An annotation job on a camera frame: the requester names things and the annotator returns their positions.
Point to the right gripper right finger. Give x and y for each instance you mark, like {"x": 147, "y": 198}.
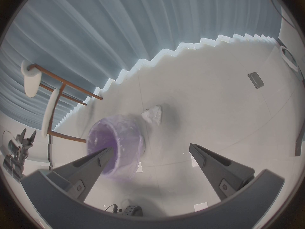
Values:
{"x": 221, "y": 173}

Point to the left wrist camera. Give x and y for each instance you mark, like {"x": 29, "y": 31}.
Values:
{"x": 13, "y": 145}

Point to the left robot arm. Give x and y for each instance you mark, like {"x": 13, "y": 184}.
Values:
{"x": 14, "y": 166}

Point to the pale blue curtain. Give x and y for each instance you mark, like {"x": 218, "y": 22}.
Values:
{"x": 95, "y": 32}

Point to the white trash bin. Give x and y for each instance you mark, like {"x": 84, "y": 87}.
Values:
{"x": 137, "y": 137}

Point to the crumpled white paper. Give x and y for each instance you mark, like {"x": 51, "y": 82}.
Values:
{"x": 153, "y": 114}

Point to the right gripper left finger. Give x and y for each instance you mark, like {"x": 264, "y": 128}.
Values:
{"x": 83, "y": 173}

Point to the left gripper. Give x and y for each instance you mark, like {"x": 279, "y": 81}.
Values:
{"x": 23, "y": 147}

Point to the white cushioned wooden chair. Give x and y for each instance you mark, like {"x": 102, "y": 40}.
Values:
{"x": 32, "y": 82}

